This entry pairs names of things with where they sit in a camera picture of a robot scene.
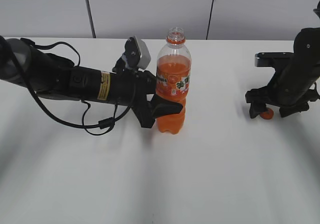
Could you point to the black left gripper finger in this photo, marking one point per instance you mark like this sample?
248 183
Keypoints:
161 107

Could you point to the orange soda bottle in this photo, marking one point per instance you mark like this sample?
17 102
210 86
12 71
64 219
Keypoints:
173 78

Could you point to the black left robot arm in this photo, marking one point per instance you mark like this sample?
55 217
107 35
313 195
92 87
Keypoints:
53 77

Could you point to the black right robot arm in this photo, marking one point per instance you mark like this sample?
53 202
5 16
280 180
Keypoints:
294 74

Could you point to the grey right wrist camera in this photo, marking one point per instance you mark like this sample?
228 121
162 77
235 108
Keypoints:
272 59

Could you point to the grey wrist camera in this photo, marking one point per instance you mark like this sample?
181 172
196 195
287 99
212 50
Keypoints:
136 54
272 59

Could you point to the orange bottle cap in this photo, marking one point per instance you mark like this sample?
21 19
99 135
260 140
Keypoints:
267 115

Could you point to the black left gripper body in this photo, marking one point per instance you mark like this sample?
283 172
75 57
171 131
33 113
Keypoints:
129 88

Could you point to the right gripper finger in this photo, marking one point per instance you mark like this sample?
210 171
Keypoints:
256 108
301 107

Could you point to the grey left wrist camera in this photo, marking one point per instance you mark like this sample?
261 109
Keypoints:
136 54

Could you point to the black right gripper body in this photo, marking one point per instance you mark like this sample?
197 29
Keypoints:
293 96

